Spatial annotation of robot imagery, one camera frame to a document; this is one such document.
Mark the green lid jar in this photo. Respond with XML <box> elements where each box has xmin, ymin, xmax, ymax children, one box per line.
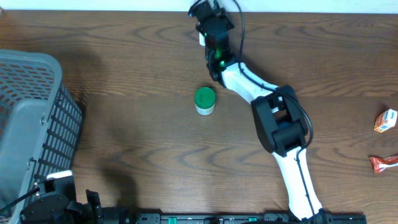
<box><xmin>195</xmin><ymin>86</ymin><xmax>216</xmax><ymax>115</ymax></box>

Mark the orange Kleenex tissue pack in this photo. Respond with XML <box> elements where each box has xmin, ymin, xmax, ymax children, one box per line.
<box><xmin>374</xmin><ymin>109</ymin><xmax>397</xmax><ymax>133</ymax></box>

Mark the red Top chocolate bar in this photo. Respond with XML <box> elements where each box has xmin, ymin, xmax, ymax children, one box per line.
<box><xmin>369</xmin><ymin>155</ymin><xmax>398</xmax><ymax>174</ymax></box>

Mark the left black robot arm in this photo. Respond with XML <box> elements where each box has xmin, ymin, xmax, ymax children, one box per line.
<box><xmin>19</xmin><ymin>175</ymin><xmax>104</xmax><ymax>223</ymax></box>

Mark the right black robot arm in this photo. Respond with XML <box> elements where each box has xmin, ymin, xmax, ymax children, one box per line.
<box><xmin>188</xmin><ymin>1</ymin><xmax>323</xmax><ymax>223</ymax></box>

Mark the white barcode scanner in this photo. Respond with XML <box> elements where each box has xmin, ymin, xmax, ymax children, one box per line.
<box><xmin>199</xmin><ymin>32</ymin><xmax>206</xmax><ymax>46</ymax></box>

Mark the grey plastic mesh basket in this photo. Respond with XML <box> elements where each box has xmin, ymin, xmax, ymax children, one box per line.
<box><xmin>1</xmin><ymin>49</ymin><xmax>83</xmax><ymax>207</ymax></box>

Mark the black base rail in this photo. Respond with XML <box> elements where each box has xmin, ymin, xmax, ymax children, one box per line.
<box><xmin>103</xmin><ymin>212</ymin><xmax>367</xmax><ymax>224</ymax></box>

